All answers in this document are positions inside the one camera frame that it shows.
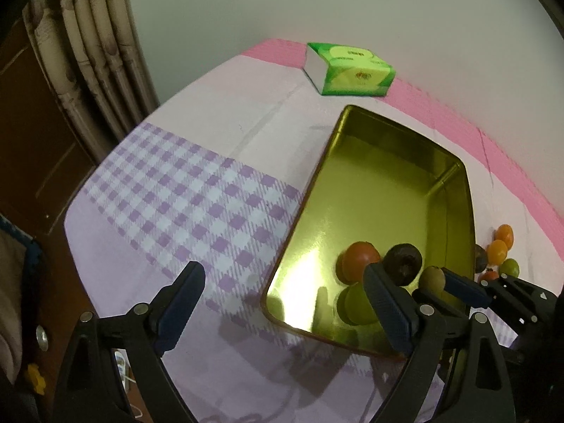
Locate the green tissue pack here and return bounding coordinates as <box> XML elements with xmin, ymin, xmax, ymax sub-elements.
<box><xmin>304</xmin><ymin>42</ymin><xmax>394</xmax><ymax>97</ymax></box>

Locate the white cable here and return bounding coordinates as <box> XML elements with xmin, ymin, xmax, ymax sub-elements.
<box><xmin>112</xmin><ymin>348</ymin><xmax>144</xmax><ymax>419</ymax></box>

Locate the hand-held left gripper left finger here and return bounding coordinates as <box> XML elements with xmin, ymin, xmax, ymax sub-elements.
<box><xmin>53</xmin><ymin>261</ymin><xmax>206</xmax><ymax>423</ymax></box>

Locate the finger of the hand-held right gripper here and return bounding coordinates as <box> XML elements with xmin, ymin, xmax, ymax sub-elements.
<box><xmin>441</xmin><ymin>267</ymin><xmax>561</xmax><ymax>345</ymax></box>
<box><xmin>413</xmin><ymin>288</ymin><xmax>468</xmax><ymax>317</ymax></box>

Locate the beige cloth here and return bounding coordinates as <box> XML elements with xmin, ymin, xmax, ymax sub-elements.
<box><xmin>0</xmin><ymin>229</ymin><xmax>33</xmax><ymax>371</ymax></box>

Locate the gold metal tin tray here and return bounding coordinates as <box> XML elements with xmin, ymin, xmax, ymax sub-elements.
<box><xmin>261</xmin><ymin>105</ymin><xmax>477</xmax><ymax>360</ymax></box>

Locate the beige patterned curtain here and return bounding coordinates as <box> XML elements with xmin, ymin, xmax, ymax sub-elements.
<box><xmin>22</xmin><ymin>0</ymin><xmax>160</xmax><ymax>142</ymax></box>

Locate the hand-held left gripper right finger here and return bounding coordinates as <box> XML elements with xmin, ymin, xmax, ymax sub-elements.
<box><xmin>363</xmin><ymin>263</ymin><xmax>516</xmax><ymax>423</ymax></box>

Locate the brown kiwi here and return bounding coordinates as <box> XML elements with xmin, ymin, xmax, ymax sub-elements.
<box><xmin>418</xmin><ymin>265</ymin><xmax>447</xmax><ymax>294</ymax></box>

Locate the blue foam mat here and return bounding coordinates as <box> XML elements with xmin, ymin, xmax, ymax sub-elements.
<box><xmin>0</xmin><ymin>216</ymin><xmax>47</xmax><ymax>283</ymax></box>

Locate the yellow plastic toy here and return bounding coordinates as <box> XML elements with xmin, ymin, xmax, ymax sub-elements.
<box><xmin>27</xmin><ymin>363</ymin><xmax>45</xmax><ymax>395</ymax></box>

